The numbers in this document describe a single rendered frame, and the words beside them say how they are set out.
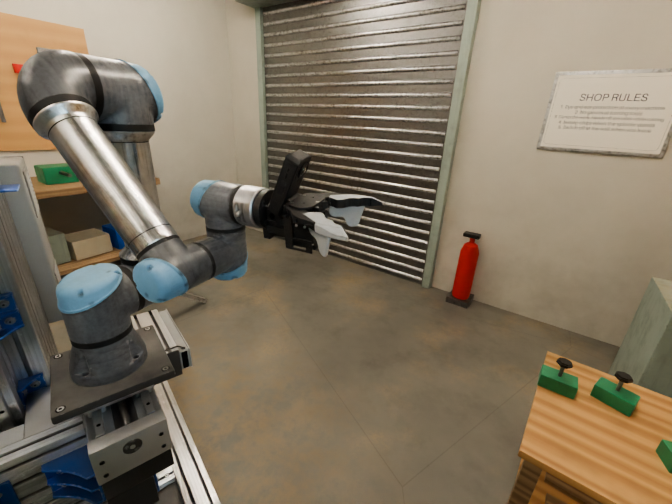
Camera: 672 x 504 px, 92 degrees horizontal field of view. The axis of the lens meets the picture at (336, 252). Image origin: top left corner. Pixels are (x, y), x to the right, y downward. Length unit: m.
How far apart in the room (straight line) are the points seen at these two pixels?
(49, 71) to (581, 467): 1.47
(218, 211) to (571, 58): 2.43
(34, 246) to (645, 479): 1.77
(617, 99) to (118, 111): 2.51
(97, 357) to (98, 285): 0.16
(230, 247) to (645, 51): 2.50
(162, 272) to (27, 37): 3.12
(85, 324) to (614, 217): 2.72
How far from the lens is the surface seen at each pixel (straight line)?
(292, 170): 0.52
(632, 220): 2.76
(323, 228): 0.47
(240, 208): 0.60
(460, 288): 2.84
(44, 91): 0.73
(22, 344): 1.07
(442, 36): 2.90
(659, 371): 2.04
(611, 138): 2.67
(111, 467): 0.89
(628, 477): 1.31
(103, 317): 0.84
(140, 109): 0.82
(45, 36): 3.62
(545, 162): 2.70
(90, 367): 0.90
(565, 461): 1.24
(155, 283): 0.58
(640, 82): 2.69
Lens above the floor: 1.37
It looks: 22 degrees down
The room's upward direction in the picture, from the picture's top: 3 degrees clockwise
